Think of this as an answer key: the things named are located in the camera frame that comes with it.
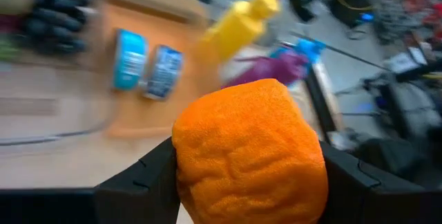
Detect orange plastic bin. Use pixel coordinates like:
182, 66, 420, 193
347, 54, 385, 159
86, 2, 222, 140

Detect black desktop computer tower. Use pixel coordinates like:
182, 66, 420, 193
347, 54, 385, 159
326, 0, 376, 28

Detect yellow squeeze bottle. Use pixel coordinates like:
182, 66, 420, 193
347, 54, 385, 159
196, 0, 286, 66

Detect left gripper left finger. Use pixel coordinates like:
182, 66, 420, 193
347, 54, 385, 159
0, 137, 180, 224

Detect round orange fruit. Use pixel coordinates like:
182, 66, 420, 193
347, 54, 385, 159
171, 77, 329, 224

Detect tin can blue label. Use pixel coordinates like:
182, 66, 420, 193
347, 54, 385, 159
112, 28, 149, 92
143, 44, 184, 101

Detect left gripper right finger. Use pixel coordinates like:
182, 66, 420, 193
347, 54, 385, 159
317, 140, 442, 224

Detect red toy grapes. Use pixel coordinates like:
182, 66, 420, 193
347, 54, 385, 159
0, 15, 25, 35

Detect magenta squeeze bottle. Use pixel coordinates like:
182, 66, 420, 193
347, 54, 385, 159
222, 50, 308, 88

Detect dark toy grapes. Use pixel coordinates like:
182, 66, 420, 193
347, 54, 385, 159
20, 0, 90, 57

